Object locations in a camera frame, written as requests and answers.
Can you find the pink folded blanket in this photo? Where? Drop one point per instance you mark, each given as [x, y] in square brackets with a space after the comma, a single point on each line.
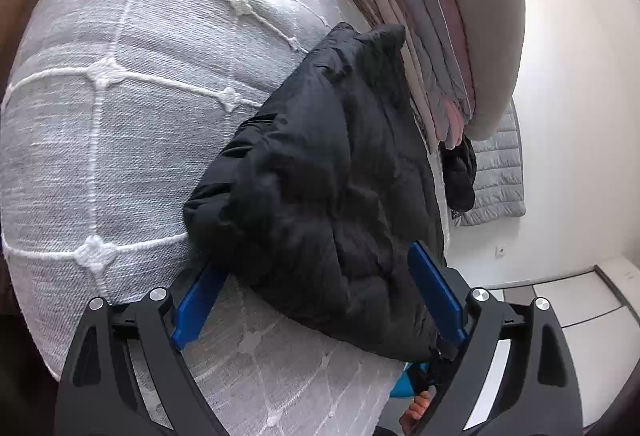
[450, 125]

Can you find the white-grey patterned bedspread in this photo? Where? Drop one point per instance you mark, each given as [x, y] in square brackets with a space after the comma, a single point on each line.
[125, 115]

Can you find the grey quilted headboard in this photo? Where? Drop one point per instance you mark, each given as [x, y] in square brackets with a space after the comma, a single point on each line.
[497, 176]

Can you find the white wall socket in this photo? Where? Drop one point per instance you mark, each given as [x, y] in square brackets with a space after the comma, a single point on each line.
[500, 250]

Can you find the person's left hand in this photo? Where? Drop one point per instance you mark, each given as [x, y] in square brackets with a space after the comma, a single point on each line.
[417, 408]

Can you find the large black quilted jacket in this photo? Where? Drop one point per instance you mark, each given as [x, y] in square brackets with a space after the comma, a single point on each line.
[325, 176]

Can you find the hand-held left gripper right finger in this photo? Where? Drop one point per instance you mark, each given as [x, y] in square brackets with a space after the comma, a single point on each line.
[437, 296]

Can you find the small black puffer jacket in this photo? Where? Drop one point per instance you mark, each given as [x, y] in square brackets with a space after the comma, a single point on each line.
[460, 181]

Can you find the white wardrobe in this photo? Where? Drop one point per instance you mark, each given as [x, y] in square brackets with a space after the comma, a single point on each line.
[575, 301]

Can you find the small dark patterned pouch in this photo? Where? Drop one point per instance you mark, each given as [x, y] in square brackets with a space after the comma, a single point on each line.
[455, 214]

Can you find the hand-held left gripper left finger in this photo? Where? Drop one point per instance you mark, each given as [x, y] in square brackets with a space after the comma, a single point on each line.
[197, 303]

